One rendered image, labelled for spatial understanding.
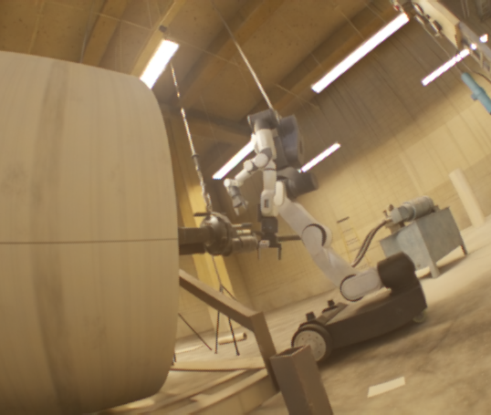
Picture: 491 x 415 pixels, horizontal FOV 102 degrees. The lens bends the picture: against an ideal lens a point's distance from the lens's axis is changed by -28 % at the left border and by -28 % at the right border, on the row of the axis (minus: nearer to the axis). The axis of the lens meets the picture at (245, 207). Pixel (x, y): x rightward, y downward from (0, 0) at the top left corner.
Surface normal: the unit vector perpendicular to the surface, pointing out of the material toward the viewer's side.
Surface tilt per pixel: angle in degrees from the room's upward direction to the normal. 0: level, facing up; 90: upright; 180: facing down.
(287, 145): 92
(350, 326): 90
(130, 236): 111
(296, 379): 90
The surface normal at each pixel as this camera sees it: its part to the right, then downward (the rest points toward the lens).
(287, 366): -0.71, -0.03
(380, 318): -0.43, -0.19
